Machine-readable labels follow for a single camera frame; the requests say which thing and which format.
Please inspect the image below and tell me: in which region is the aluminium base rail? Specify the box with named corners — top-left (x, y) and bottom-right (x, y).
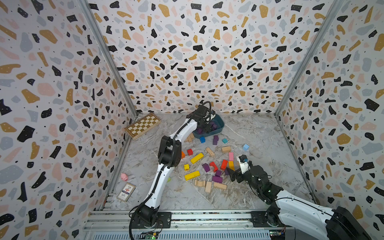
top-left (80, 208), bottom-right (338, 240)

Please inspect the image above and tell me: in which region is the upright yellow brick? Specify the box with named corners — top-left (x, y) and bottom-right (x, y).
top-left (228, 161), bottom-right (235, 171)

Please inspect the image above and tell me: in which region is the long yellow brick lower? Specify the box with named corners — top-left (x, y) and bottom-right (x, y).
top-left (185, 171), bottom-right (200, 181)

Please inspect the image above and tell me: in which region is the light blue cube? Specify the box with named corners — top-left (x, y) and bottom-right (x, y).
top-left (243, 144), bottom-right (250, 151)

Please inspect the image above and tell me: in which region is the pink toy pig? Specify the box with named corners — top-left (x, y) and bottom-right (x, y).
top-left (121, 173), bottom-right (128, 182)

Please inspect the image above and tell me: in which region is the purple brick middle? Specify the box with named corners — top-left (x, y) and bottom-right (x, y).
top-left (202, 163), bottom-right (210, 173)

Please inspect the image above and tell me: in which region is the teal storage bin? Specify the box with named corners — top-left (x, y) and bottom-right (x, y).
top-left (193, 115), bottom-right (225, 139)

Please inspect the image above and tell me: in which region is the natural wood flat brick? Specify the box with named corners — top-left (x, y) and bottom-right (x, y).
top-left (214, 182), bottom-right (227, 190)

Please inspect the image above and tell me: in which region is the purple brick front left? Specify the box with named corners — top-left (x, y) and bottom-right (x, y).
top-left (212, 176), bottom-right (223, 184)

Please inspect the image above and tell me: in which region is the natural wood arch brick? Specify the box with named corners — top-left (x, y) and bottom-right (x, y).
top-left (194, 180), bottom-right (206, 187)

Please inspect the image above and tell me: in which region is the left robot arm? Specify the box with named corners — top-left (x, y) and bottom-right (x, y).
top-left (130, 101), bottom-right (216, 227)

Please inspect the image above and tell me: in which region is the red arch brick centre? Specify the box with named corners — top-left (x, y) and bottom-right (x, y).
top-left (209, 162), bottom-right (218, 173)

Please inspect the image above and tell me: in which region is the natural wood brick centre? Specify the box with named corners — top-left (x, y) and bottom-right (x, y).
top-left (222, 146), bottom-right (232, 153)

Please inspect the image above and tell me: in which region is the long yellow brick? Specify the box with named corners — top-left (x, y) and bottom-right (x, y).
top-left (185, 171), bottom-right (200, 181)
top-left (191, 153), bottom-right (204, 164)

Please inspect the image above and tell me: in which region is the purple brick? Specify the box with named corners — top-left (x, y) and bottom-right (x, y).
top-left (212, 176), bottom-right (223, 184)
top-left (202, 163), bottom-right (210, 173)

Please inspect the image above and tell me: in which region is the long yellow brick upper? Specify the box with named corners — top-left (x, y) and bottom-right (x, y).
top-left (191, 153), bottom-right (204, 164)

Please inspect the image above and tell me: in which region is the playing card box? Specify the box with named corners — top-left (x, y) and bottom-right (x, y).
top-left (117, 183), bottom-right (136, 202)

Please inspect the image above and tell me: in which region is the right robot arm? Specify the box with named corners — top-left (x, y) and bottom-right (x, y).
top-left (226, 155), bottom-right (371, 240)

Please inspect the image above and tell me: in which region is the wooden chessboard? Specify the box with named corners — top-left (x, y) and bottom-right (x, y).
top-left (125, 113), bottom-right (161, 140)

